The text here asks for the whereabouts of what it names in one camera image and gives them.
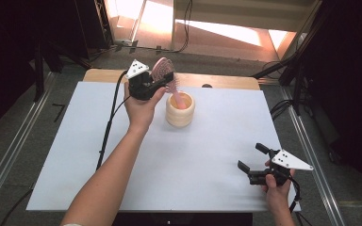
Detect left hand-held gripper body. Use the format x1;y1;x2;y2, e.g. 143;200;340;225
124;59;166;102

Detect beige ribbed cup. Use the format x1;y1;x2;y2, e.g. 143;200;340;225
165;90;196;129

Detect white table cover board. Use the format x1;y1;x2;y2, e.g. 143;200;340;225
26;81;302;213

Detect person's left hand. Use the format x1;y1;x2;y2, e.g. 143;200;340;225
123;82;168;132

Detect wooden table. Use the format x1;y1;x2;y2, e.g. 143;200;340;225
83;68;261;91

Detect black hanging cable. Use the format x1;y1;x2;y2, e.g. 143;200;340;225
156;0;193;55

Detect pink hairbrush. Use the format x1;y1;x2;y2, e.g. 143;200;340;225
151;56;188;110

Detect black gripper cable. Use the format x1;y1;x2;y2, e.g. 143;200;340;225
288;176;303;215
95;70;131;172

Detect person's right hand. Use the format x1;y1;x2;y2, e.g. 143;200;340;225
261;169;297;205

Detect black floor cables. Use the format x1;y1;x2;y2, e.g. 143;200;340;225
269;99;296;121

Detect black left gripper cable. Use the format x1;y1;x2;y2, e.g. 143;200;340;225
95;70;131;172

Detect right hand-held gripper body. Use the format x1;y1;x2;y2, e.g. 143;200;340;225
248;149;314;186

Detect thin black floor cable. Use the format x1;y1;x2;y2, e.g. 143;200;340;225
0;187;35;226

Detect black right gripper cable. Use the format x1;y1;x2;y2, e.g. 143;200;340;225
288;176;303;215

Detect black metal stand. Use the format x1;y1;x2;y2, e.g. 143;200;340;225
252;51;310;117
32;39;92;103

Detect aluminium floor rail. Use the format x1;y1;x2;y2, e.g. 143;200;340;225
0;71;58;216
279;86;347;226

